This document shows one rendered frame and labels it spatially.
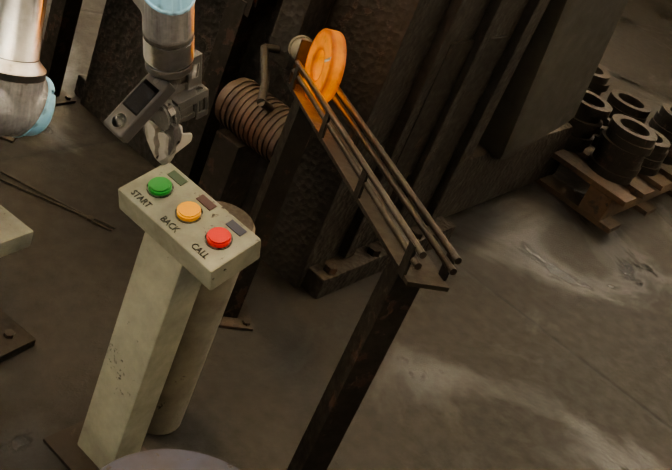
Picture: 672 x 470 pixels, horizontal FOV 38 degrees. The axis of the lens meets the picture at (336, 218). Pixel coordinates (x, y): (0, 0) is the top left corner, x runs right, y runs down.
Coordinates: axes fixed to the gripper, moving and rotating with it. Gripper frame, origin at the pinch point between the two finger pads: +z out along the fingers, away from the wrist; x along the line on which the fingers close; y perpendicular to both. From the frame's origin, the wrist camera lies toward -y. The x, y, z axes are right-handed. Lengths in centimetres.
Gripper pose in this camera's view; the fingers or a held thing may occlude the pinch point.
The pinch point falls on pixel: (159, 160)
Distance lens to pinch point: 162.7
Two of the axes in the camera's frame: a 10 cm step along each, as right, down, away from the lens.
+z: -1.2, 6.8, 7.3
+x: -7.1, -5.7, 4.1
